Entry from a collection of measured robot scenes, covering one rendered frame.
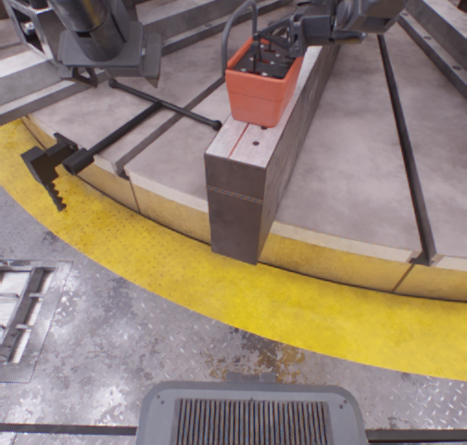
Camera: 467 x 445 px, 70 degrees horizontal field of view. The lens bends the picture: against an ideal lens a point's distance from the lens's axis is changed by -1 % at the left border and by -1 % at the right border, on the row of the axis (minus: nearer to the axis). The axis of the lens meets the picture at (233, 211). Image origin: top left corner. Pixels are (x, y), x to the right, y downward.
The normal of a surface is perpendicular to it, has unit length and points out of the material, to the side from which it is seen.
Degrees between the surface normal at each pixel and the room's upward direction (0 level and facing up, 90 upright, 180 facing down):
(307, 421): 0
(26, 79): 72
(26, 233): 0
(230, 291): 0
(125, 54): 30
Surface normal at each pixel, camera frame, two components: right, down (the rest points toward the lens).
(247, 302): 0.00, -0.65
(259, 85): -0.37, 0.78
